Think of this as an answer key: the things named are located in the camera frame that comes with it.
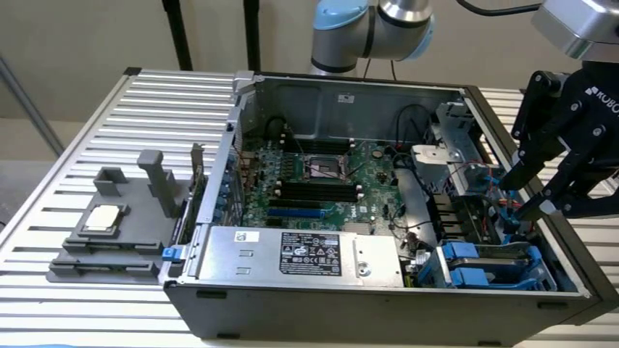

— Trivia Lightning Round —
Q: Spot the green motherboard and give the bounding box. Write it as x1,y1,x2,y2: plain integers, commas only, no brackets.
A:
238,138,409,235

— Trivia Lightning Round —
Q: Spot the RAM stick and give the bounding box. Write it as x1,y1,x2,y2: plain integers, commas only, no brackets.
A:
61,264,150,273

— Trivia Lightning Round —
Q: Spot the red disk wire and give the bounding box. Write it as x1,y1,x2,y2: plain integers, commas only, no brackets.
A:
453,161,526,211

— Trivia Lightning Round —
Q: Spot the silver hard disk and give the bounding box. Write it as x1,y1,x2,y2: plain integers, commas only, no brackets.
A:
475,245,533,261

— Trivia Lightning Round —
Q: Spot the black pole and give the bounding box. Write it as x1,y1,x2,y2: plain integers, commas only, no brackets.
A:
243,0,263,73
163,0,195,73

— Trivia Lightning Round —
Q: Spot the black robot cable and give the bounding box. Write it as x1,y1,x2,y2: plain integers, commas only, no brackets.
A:
455,0,543,18

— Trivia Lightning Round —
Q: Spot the silver power supply unit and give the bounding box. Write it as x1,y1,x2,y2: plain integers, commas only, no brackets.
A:
193,225,407,290

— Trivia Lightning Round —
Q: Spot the black looped case cable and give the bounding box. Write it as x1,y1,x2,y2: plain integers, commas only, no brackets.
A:
393,104,435,148

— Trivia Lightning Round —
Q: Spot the CPU socket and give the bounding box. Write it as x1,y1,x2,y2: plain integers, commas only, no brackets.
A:
301,154,350,183

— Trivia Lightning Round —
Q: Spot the green graphics card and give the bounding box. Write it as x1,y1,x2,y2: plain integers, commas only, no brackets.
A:
178,142,210,244

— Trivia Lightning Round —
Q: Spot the metal drive cage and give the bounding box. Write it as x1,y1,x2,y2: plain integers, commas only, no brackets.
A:
410,102,499,199

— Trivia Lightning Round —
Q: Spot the silver CPU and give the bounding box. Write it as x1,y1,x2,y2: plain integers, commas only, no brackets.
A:
83,204,129,232

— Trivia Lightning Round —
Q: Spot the open black PC case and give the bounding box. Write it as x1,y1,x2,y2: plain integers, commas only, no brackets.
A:
161,70,607,341

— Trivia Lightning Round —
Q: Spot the blue disk wire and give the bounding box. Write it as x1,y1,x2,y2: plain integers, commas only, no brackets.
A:
483,173,526,236

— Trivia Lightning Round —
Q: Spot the blue expansion slot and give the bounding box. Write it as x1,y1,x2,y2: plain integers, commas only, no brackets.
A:
267,207,325,220

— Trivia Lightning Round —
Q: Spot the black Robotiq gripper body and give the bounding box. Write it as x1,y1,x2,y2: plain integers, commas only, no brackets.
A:
543,60,619,196

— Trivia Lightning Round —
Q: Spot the silver chipset heatsink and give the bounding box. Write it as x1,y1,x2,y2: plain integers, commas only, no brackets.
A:
345,220,375,236

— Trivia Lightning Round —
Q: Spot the black RAM slot bank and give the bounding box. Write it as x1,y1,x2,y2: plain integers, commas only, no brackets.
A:
277,180,365,202
287,138,354,154

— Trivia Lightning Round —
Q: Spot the blue disk bay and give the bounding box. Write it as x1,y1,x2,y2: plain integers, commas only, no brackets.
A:
419,240,562,291

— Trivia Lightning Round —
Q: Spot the grey parts rack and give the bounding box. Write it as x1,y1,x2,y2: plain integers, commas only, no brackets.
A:
46,149,195,284

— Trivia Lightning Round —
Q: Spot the grey metal frame bar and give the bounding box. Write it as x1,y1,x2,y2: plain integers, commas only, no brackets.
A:
0,54,66,157

